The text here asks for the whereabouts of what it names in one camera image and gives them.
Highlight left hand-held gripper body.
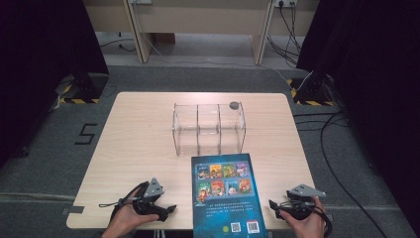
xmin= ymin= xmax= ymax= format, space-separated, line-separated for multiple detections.
xmin=132 ymin=178 xmax=168 ymax=218

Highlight clear acrylic divided rack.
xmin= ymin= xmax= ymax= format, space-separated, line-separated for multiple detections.
xmin=170 ymin=101 xmax=248 ymax=158

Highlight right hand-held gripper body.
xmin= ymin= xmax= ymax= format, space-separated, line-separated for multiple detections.
xmin=279 ymin=183 xmax=328 ymax=221

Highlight white power socket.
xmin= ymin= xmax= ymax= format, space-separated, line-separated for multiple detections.
xmin=273 ymin=0 xmax=298 ymax=9

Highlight long black floor cable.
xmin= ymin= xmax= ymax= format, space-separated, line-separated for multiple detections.
xmin=319 ymin=111 xmax=381 ymax=238

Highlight grey tape strip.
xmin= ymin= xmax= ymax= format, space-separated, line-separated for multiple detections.
xmin=61 ymin=205 xmax=86 ymax=215

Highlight bundle of black cables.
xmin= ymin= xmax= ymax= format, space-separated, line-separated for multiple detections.
xmin=265 ymin=2 xmax=303 ymax=68

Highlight black strap on left gripper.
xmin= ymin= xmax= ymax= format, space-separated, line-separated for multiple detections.
xmin=98 ymin=181 xmax=147 ymax=219

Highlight thin black floor cable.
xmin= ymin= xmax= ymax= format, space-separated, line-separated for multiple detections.
xmin=99 ymin=32 xmax=137 ymax=54

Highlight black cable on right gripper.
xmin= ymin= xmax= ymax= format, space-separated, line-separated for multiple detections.
xmin=311 ymin=197 xmax=334 ymax=238

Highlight person's left hand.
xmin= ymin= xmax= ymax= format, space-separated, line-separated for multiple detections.
xmin=101 ymin=197 xmax=160 ymax=238

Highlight person's right hand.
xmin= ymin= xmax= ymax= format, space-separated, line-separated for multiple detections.
xmin=279 ymin=196 xmax=327 ymax=238

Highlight beige wooden desk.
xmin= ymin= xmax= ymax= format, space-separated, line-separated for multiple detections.
xmin=82 ymin=0 xmax=321 ymax=65

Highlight black curtain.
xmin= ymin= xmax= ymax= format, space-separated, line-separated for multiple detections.
xmin=0 ymin=0 xmax=110 ymax=168
xmin=295 ymin=0 xmax=420 ymax=229

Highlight blue picture book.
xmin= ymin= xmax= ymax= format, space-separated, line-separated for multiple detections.
xmin=190 ymin=152 xmax=269 ymax=238

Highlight black cables by stand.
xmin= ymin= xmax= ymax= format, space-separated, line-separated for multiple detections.
xmin=292 ymin=110 xmax=351 ymax=133

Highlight black stand base striped tape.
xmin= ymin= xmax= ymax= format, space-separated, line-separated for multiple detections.
xmin=286 ymin=72 xmax=335 ymax=107
xmin=58 ymin=72 xmax=110 ymax=105

